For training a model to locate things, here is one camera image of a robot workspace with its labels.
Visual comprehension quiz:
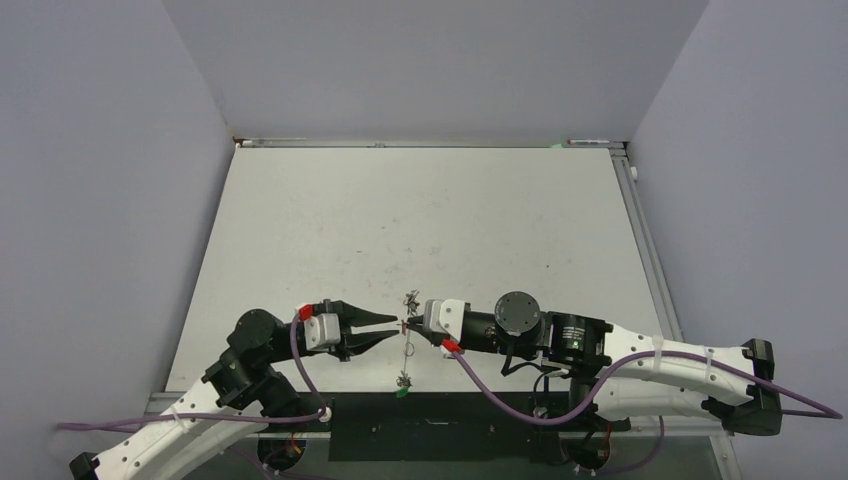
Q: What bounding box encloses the aluminium frame rail right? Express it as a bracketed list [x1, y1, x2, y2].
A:
[609, 142, 684, 342]

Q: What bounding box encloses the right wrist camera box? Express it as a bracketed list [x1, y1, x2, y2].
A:
[422, 299, 466, 356]

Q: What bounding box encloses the aluminium frame rail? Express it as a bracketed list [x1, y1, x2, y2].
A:
[609, 142, 684, 342]
[233, 138, 626, 150]

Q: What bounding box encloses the large silver keyring plate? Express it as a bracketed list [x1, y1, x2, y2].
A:
[395, 289, 420, 393]

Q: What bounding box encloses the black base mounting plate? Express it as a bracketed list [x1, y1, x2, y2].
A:
[256, 392, 631, 470]

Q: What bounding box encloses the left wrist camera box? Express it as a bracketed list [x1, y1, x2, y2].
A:
[297, 304, 342, 352]

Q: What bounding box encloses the aluminium frame rail back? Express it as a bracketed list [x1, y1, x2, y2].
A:
[233, 138, 626, 150]

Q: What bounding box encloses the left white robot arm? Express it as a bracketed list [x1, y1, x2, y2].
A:
[69, 300, 398, 479]

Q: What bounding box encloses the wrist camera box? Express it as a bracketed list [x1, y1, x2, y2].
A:
[297, 304, 342, 352]
[422, 299, 466, 356]

